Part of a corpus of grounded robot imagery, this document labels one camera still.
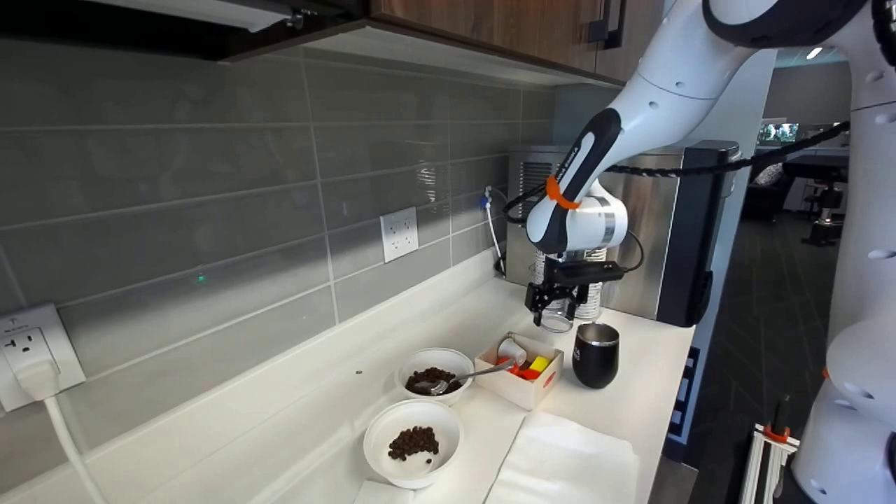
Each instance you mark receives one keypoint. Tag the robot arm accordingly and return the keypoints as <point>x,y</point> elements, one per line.
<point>665,84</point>

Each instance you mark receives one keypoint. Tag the black steel tumbler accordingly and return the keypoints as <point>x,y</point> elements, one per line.
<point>596,360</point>

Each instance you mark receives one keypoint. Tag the heap of red packets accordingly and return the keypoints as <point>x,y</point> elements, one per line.
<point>526,373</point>

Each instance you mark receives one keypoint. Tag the white cardboard box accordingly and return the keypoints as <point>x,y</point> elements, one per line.
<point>525,392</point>

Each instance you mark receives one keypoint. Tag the clear plastic lid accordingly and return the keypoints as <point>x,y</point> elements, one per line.
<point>556,322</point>

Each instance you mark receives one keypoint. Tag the metal spoon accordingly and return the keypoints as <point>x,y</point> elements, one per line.
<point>476,373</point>

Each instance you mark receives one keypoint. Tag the ceiling light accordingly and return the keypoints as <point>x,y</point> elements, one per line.
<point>814,53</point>

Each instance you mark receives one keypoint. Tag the white paper towel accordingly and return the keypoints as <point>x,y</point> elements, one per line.
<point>560,462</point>

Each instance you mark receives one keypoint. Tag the small white creamer cup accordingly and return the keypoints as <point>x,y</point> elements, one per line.
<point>511,348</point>

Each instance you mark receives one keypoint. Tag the white paper napkin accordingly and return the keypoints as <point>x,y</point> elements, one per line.
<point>383,493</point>

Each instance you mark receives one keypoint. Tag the yellow packet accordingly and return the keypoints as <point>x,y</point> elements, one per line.
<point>540,364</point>

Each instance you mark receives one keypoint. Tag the white wall socket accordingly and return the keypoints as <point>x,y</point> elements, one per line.
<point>400,234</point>
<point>59,336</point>

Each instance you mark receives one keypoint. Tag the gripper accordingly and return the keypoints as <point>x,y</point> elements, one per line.
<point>563,290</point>

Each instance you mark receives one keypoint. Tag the stainless steel coffee machine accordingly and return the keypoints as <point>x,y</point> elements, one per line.
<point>658,231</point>

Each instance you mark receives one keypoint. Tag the white bowl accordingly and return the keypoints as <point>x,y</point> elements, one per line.
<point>413,472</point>
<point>455,360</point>

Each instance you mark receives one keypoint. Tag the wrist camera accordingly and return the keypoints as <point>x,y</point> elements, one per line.
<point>588,271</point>

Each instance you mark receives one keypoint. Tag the heap of brown cereal balls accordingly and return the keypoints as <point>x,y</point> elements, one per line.
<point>413,442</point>
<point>430,376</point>

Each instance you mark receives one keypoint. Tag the black bar stool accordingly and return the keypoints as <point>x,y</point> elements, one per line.
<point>826,203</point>

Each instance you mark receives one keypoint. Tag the wooden wall cabinet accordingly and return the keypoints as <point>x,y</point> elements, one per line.
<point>504,28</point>

